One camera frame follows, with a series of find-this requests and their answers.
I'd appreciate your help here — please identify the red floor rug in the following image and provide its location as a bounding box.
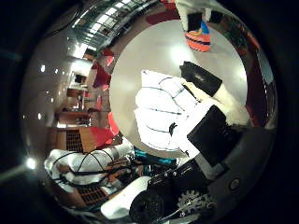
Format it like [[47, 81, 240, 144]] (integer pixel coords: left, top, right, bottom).
[[145, 2, 181, 26]]

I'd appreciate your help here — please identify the wooden cabinet with dark grille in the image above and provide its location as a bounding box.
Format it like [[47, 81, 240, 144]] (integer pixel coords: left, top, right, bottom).
[[47, 126, 97, 154]]

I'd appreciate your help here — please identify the teal metal frame bar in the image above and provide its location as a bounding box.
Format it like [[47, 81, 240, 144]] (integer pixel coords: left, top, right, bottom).
[[134, 148, 178, 166]]

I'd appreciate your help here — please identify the white cloth with dark lines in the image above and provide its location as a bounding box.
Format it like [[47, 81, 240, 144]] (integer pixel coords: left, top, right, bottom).
[[134, 69, 200, 153]]

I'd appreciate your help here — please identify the orange spray bottle white trigger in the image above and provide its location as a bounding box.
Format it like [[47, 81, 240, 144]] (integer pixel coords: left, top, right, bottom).
[[174, 0, 219, 53]]

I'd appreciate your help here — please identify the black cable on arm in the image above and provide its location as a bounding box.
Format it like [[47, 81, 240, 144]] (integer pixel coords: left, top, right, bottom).
[[50, 148, 138, 185]]

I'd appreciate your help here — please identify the red chair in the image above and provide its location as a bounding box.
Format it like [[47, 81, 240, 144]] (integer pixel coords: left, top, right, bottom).
[[89, 112, 121, 149], [91, 55, 115, 91]]

